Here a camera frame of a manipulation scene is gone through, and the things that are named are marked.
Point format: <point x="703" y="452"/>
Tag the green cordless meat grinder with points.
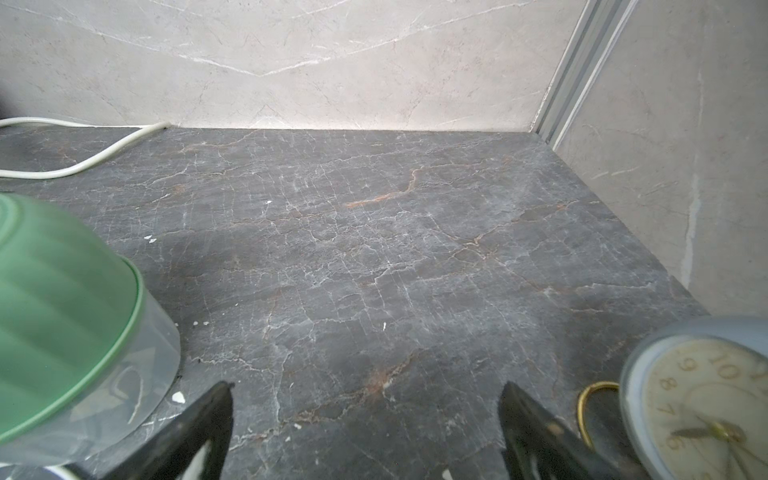
<point x="87" y="353"/>

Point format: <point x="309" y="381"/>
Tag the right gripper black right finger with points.
<point x="540" y="446"/>

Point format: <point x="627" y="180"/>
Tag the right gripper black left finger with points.
<point x="194" y="445"/>

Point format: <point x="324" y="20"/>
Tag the grey round alarm clock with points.
<point x="693" y="398"/>

